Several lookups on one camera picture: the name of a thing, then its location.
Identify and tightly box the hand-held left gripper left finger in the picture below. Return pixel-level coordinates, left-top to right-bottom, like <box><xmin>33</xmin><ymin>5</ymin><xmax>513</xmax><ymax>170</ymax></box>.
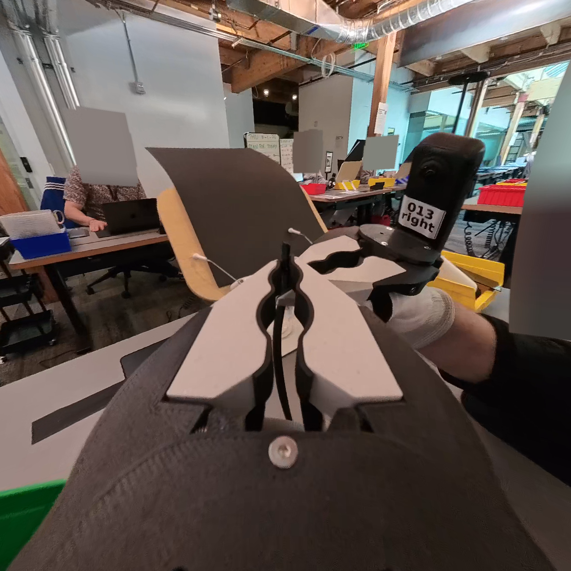
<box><xmin>165</xmin><ymin>261</ymin><xmax>283</xmax><ymax>432</ymax></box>

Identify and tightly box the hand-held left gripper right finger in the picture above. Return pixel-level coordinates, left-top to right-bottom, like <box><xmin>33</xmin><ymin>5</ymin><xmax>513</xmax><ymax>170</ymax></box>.
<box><xmin>289</xmin><ymin>260</ymin><xmax>404</xmax><ymax>432</ymax></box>

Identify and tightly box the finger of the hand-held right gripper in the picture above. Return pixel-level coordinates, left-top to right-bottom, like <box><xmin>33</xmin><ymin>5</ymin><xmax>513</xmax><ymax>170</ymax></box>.
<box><xmin>297</xmin><ymin>235</ymin><xmax>364</xmax><ymax>269</ymax></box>
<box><xmin>308</xmin><ymin>255</ymin><xmax>407</xmax><ymax>296</ymax></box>

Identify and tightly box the black rubber cord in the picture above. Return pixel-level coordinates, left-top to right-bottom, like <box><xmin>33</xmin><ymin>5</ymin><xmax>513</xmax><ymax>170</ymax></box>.
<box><xmin>273</xmin><ymin>241</ymin><xmax>296</xmax><ymax>422</ymax></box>

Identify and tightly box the yellow plastic bin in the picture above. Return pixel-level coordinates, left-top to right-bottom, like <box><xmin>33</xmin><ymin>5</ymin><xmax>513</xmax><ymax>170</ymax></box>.
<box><xmin>427</xmin><ymin>250</ymin><xmax>506</xmax><ymax>313</ymax></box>

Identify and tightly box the green plastic bin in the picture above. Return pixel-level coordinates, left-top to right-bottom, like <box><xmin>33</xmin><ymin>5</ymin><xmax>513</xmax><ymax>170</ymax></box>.
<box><xmin>0</xmin><ymin>479</ymin><xmax>68</xmax><ymax>560</ymax></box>

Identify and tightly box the person's right forearm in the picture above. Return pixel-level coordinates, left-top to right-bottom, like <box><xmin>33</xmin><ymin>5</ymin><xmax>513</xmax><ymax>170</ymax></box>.
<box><xmin>419</xmin><ymin>308</ymin><xmax>571</xmax><ymax>487</ymax></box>

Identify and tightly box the person's right hand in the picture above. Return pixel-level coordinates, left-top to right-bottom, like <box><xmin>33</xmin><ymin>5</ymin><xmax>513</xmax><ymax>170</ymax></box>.
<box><xmin>363</xmin><ymin>287</ymin><xmax>456</xmax><ymax>352</ymax></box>

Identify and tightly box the long work table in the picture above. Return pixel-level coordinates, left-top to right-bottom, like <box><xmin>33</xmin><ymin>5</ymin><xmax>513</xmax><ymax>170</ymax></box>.
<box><xmin>308</xmin><ymin>185</ymin><xmax>407</xmax><ymax>226</ymax></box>

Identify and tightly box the wooden tray with black pad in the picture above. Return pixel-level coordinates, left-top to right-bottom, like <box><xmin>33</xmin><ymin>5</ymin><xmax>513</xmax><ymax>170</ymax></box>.
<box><xmin>335</xmin><ymin>139</ymin><xmax>366</xmax><ymax>183</ymax></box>
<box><xmin>146</xmin><ymin>147</ymin><xmax>329</xmax><ymax>302</ymax></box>

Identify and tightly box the black office chair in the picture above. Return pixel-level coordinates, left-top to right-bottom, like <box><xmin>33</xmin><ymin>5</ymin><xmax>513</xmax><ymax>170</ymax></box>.
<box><xmin>86</xmin><ymin>263</ymin><xmax>181</xmax><ymax>299</ymax></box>

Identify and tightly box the wooden edge desk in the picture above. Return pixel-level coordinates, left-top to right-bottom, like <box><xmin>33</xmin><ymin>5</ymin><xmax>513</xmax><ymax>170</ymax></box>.
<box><xmin>8</xmin><ymin>230</ymin><xmax>172</xmax><ymax>354</ymax></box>

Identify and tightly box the black laptop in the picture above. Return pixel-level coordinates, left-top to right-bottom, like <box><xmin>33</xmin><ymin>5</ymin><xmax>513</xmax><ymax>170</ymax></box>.
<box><xmin>96</xmin><ymin>198</ymin><xmax>162</xmax><ymax>238</ymax></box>

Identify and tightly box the black metal rack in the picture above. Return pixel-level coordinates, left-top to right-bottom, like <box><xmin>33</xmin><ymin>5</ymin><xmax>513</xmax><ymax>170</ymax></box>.
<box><xmin>0</xmin><ymin>270</ymin><xmax>59</xmax><ymax>358</ymax></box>

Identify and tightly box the blue plastic bin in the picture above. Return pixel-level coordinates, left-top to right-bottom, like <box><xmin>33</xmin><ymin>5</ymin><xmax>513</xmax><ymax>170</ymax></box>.
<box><xmin>10</xmin><ymin>230</ymin><xmax>73</xmax><ymax>260</ymax></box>

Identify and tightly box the blue striped jacket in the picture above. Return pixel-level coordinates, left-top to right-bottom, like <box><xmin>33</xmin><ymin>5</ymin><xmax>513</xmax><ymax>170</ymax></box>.
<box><xmin>40</xmin><ymin>176</ymin><xmax>68</xmax><ymax>229</ymax></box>

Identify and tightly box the white plastic bin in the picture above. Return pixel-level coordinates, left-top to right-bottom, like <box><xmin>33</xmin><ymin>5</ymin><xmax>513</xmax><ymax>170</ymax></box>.
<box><xmin>0</xmin><ymin>210</ymin><xmax>62</xmax><ymax>240</ymax></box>

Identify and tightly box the black coiled cord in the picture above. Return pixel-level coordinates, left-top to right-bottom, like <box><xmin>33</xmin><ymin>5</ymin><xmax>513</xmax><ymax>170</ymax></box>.
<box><xmin>464</xmin><ymin>220</ymin><xmax>507</xmax><ymax>258</ymax></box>

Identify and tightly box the silver spiral ventilation duct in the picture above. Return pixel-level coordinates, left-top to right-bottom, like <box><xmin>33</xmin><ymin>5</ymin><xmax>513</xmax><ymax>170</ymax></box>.
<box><xmin>228</xmin><ymin>0</ymin><xmax>447</xmax><ymax>45</ymax></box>

